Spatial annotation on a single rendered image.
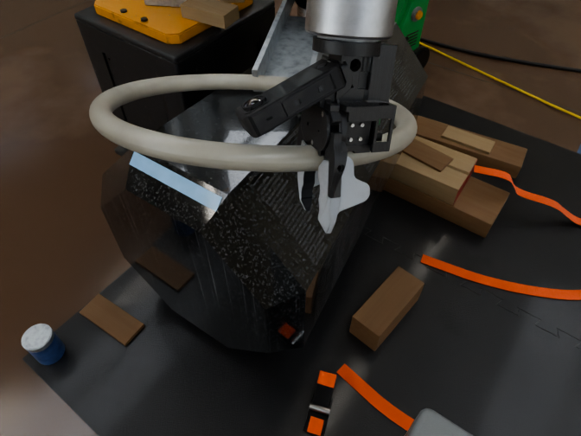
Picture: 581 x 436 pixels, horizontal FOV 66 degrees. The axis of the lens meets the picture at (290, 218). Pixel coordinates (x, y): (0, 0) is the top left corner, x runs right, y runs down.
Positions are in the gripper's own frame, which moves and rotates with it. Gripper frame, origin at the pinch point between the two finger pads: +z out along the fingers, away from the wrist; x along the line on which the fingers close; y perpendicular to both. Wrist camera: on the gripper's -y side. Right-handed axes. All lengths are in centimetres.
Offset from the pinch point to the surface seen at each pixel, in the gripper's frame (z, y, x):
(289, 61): -10, 16, 53
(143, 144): -7.4, -18.6, 7.2
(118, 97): -7.6, -20.3, 30.3
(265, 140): 13, 17, 67
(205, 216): 27, -3, 54
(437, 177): 46, 109, 103
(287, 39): -13, 19, 62
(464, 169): 43, 123, 103
